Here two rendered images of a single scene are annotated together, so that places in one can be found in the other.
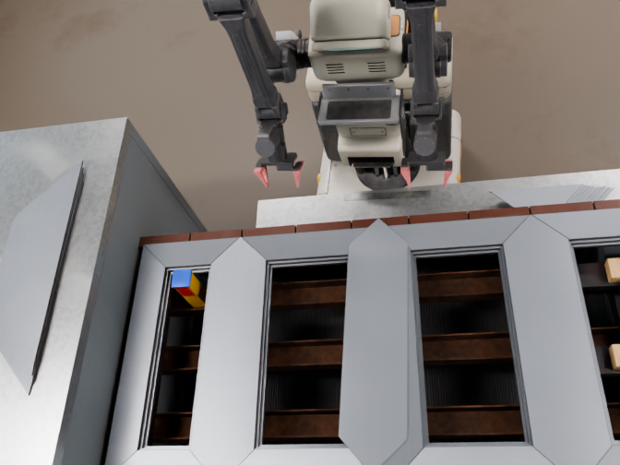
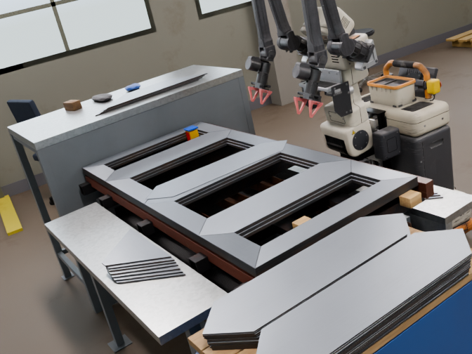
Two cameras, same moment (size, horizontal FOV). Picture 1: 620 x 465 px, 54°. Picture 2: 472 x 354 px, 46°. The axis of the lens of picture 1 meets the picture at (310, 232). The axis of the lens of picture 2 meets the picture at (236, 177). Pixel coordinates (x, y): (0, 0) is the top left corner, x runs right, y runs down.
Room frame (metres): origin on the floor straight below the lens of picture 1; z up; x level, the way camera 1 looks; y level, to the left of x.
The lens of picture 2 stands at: (-1.16, -1.61, 1.74)
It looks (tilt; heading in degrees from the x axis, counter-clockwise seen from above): 22 degrees down; 40
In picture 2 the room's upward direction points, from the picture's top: 13 degrees counter-clockwise
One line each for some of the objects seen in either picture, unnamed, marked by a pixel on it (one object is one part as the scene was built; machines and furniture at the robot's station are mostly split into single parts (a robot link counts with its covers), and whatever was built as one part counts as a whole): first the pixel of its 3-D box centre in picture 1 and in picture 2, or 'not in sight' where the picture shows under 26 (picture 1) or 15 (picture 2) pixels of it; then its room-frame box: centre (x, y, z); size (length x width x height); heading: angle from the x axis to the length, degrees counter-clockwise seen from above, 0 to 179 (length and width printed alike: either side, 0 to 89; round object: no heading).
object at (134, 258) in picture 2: not in sight; (133, 260); (-0.05, -0.11, 0.77); 0.45 x 0.20 x 0.04; 70
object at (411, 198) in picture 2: not in sight; (410, 199); (0.57, -0.93, 0.79); 0.06 x 0.05 x 0.04; 160
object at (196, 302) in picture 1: (194, 292); (195, 146); (0.99, 0.42, 0.78); 0.05 x 0.05 x 0.19; 70
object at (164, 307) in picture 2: not in sight; (120, 256); (0.01, 0.03, 0.74); 1.20 x 0.26 x 0.03; 70
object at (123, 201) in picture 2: not in sight; (158, 213); (0.26, 0.04, 0.79); 1.56 x 0.09 x 0.06; 70
